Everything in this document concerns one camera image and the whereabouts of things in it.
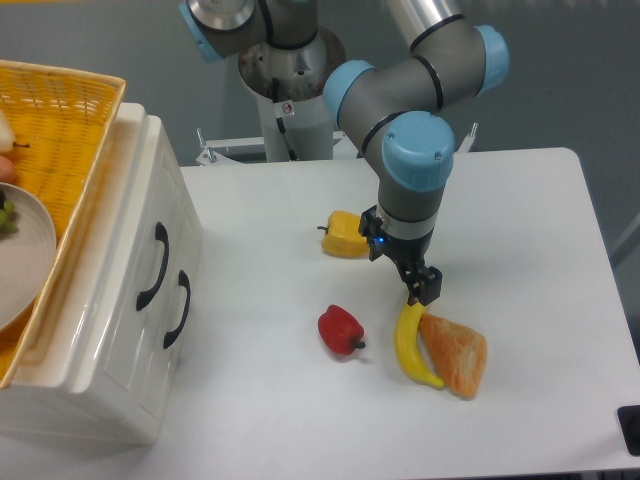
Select orange bread slice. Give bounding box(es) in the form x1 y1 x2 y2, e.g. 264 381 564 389
419 314 488 400

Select white drawer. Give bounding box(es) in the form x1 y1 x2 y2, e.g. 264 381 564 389
132 233 202 444
77 116 203 403

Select peach fruit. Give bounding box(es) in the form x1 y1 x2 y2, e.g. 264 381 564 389
0 155 16 184

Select yellow banana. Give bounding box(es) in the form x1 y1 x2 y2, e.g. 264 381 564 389
394 302 445 390

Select red bell pepper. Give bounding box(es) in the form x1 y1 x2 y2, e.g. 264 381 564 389
317 304 366 356

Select yellow bell pepper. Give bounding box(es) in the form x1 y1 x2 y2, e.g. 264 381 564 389
316 210 369 258

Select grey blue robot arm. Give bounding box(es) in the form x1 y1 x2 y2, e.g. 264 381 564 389
179 1 510 305

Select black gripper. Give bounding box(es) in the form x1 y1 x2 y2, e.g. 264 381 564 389
358 205 443 306

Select white plate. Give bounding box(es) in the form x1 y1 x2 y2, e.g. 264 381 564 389
1 183 57 329

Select black corner device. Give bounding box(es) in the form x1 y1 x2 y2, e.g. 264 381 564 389
617 405 640 457

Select white drawer cabinet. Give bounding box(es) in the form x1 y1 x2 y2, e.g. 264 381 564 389
1 103 203 444

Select green grapes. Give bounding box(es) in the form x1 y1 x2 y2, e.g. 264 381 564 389
0 197 18 234

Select yellow wicker basket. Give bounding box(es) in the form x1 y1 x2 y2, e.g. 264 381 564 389
1 60 126 388

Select white pear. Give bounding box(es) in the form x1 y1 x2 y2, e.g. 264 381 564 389
0 111 30 153

